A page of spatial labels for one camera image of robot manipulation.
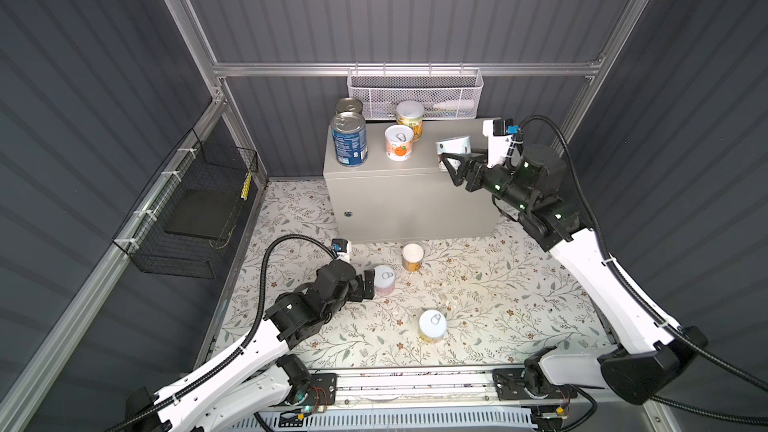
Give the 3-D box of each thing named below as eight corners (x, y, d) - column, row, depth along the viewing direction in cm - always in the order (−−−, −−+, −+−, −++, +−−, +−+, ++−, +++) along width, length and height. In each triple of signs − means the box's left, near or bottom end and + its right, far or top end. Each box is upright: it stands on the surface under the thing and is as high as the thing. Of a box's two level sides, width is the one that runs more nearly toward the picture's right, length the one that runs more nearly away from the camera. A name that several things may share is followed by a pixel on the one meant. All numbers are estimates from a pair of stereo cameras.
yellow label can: (419, 343, 82) (421, 337, 77) (418, 317, 87) (419, 309, 82) (445, 343, 82) (448, 337, 77) (442, 317, 87) (445, 309, 82)
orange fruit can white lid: (402, 271, 97) (403, 260, 91) (402, 255, 100) (402, 243, 95) (422, 271, 96) (424, 260, 91) (421, 255, 100) (422, 243, 95)
